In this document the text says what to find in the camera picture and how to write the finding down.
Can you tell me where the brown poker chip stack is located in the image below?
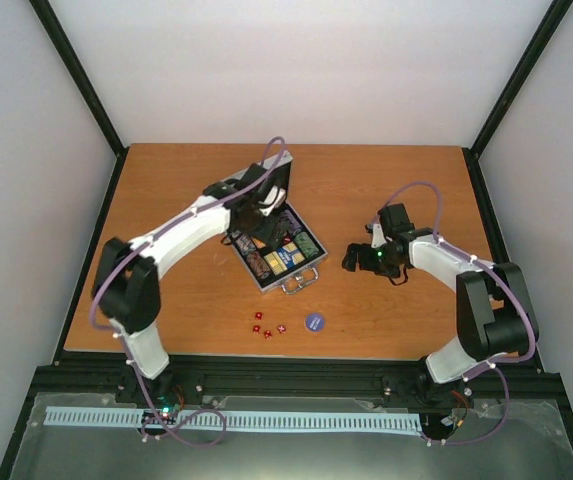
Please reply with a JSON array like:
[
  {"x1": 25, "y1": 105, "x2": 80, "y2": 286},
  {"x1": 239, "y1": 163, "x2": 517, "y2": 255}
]
[{"x1": 245, "y1": 251, "x2": 272, "y2": 280}]

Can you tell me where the green poker chip stack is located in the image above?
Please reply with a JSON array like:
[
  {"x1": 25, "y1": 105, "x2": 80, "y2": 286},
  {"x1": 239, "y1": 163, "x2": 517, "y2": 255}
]
[{"x1": 294, "y1": 231, "x2": 321, "y2": 259}]

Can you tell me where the blue playing card deck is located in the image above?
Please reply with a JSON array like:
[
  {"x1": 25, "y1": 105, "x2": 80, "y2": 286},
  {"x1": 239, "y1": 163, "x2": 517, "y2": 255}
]
[{"x1": 264, "y1": 242, "x2": 306, "y2": 275}]

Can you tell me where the aluminium poker case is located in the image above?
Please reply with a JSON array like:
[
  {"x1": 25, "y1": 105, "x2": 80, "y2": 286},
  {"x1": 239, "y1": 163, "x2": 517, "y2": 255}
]
[{"x1": 203, "y1": 151, "x2": 328, "y2": 295}]

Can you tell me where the blue small blind button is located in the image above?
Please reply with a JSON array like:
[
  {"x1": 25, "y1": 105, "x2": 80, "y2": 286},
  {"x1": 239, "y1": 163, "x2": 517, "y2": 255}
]
[{"x1": 305, "y1": 313, "x2": 325, "y2": 333}]

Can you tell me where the blue white poker chip stack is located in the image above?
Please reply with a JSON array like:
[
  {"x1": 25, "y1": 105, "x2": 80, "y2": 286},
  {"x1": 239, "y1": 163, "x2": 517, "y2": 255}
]
[{"x1": 234, "y1": 233, "x2": 257, "y2": 256}]

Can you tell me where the purple poker chip stack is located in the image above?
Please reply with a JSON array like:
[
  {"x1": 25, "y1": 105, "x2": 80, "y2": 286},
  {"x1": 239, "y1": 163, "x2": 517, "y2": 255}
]
[{"x1": 279, "y1": 210, "x2": 303, "y2": 237}]

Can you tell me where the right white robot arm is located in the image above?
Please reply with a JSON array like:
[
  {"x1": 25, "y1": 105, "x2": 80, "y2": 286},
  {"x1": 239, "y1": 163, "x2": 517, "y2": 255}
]
[{"x1": 342, "y1": 204, "x2": 538, "y2": 384}]

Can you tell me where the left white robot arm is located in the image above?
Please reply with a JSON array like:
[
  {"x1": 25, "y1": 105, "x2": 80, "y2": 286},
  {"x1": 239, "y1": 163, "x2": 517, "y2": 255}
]
[{"x1": 89, "y1": 163, "x2": 291, "y2": 403}]

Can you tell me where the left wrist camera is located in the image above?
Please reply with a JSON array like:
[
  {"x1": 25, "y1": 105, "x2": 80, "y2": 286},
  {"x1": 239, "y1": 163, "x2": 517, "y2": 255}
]
[{"x1": 258, "y1": 186, "x2": 287, "y2": 216}]

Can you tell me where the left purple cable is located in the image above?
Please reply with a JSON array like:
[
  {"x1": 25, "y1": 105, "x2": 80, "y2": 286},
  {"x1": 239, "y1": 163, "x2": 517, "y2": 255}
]
[{"x1": 88, "y1": 135, "x2": 287, "y2": 446}]

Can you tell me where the purple cable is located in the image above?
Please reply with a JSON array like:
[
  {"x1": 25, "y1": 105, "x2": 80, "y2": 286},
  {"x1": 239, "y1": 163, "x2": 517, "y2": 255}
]
[
  {"x1": 370, "y1": 180, "x2": 540, "y2": 447},
  {"x1": 88, "y1": 135, "x2": 287, "y2": 446}
]

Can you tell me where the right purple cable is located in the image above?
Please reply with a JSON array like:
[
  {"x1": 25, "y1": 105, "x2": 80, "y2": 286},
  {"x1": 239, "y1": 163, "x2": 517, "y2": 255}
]
[{"x1": 370, "y1": 180, "x2": 540, "y2": 447}]

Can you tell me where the black aluminium frame rail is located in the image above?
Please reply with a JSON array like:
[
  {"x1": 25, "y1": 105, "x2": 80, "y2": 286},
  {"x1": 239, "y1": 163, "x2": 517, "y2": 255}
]
[{"x1": 26, "y1": 353, "x2": 569, "y2": 413}]

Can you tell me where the white slotted cable duct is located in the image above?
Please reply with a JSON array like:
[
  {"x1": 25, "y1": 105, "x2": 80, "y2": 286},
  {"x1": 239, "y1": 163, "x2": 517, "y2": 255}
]
[{"x1": 43, "y1": 406, "x2": 422, "y2": 436}]

